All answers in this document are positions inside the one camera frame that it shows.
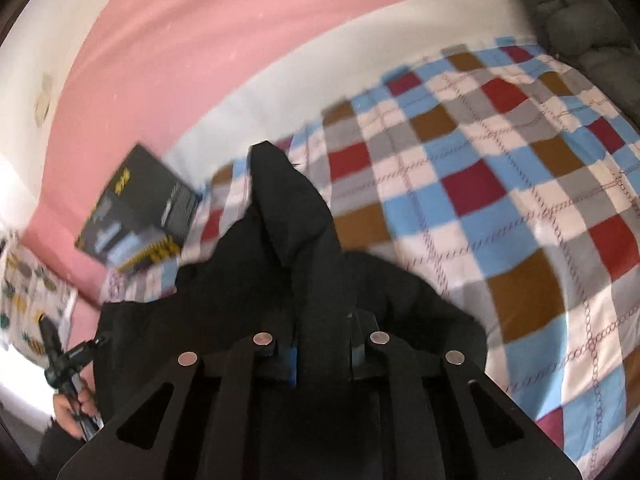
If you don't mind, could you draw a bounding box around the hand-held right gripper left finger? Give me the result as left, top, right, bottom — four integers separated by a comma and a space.
56, 331, 302, 480

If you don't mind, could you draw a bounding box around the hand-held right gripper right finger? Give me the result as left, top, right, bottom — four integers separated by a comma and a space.
347, 310, 584, 480

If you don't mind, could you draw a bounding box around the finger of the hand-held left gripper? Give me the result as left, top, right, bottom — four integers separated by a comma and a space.
66, 335, 109, 362

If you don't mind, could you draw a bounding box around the black jacket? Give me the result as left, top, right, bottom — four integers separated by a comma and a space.
92, 141, 489, 413

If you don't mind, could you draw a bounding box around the person's left forearm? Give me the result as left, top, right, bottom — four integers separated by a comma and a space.
36, 424, 97, 480

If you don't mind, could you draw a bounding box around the person's left hand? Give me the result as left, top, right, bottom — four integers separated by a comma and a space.
51, 379, 101, 440

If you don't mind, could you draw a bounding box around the pineapple print cloth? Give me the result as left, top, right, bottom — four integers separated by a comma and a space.
0, 230, 79, 367

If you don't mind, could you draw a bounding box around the cardboard appliance box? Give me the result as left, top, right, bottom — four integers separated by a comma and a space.
74, 142, 204, 277

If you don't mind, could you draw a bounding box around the checked bed sheet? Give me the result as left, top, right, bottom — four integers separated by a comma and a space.
100, 35, 640, 480

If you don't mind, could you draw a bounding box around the grey tufted seat cushion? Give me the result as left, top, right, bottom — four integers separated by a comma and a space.
510, 0, 640, 127

